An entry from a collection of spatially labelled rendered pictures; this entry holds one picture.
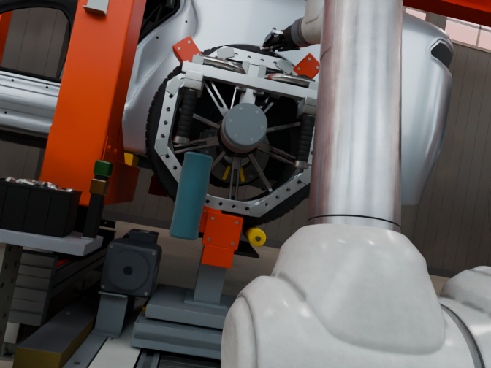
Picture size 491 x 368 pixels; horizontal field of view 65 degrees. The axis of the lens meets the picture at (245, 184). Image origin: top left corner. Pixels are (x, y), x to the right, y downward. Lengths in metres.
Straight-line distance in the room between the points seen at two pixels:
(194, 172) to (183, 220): 0.14
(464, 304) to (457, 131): 6.81
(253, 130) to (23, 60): 5.34
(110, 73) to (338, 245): 1.03
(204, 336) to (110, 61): 0.92
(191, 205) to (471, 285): 0.83
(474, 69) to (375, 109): 7.21
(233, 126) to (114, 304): 0.76
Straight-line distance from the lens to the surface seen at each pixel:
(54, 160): 1.28
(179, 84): 1.33
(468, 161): 7.33
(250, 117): 1.16
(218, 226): 1.28
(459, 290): 0.49
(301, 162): 1.09
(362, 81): 0.46
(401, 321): 0.38
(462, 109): 7.36
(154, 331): 1.39
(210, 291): 1.48
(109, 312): 1.50
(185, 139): 1.07
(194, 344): 1.40
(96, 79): 1.29
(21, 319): 1.45
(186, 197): 1.15
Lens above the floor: 0.63
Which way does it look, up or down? 2 degrees up
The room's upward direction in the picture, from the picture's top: 11 degrees clockwise
